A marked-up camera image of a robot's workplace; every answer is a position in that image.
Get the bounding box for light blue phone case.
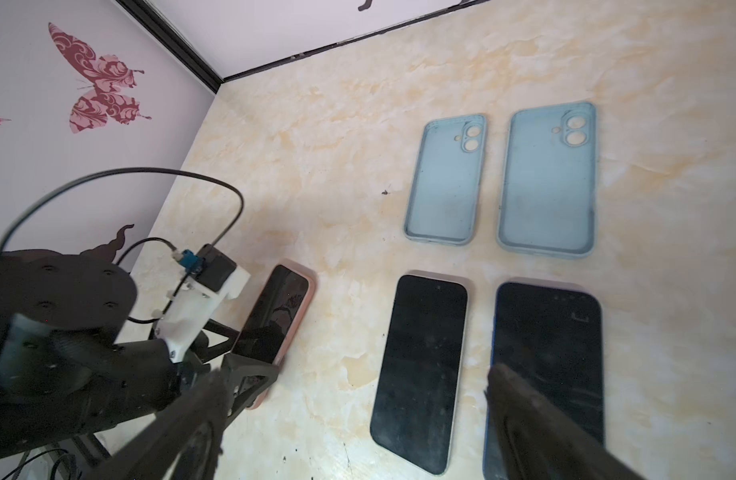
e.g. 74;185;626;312
497;102;598;258

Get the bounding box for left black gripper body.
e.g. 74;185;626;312
177;344;224;395

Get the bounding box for left thin black cable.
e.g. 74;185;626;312
0;166;246;325

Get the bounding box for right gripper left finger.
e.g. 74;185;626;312
84;371;229;479

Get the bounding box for black smartphone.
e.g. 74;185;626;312
491;281;605;444

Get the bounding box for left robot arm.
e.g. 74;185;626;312
0;244;279;459

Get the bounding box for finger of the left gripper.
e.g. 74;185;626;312
193;319;242;364
221;353;280;417

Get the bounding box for white phone case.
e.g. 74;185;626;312
403;114;487;246

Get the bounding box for pink phone case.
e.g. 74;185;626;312
229;259;318;410

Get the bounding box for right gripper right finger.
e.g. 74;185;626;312
486;363;640;479

